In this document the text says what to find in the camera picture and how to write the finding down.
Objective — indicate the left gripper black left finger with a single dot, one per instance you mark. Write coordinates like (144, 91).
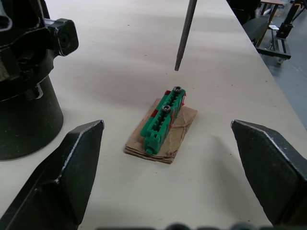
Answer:
(60, 182)

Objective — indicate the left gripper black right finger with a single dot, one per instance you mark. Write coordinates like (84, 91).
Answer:
(275, 177)

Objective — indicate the black electric screwdriver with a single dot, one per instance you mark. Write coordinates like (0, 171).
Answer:
(184, 36)

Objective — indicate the black gripper assembly workpiece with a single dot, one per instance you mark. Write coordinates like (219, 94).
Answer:
(28, 115)

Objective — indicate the green plastic screw holder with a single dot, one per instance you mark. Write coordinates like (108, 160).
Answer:
(156, 130)

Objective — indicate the small brown cardboard piece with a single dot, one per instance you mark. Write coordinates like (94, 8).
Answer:
(182, 119)

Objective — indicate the black socket head screw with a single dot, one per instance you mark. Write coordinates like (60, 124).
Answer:
(177, 89)
(166, 109)

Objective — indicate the black chair seat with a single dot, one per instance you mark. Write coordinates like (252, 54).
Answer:
(255, 27)

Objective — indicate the black wheeled stand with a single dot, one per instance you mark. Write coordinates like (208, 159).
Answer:
(285, 26)

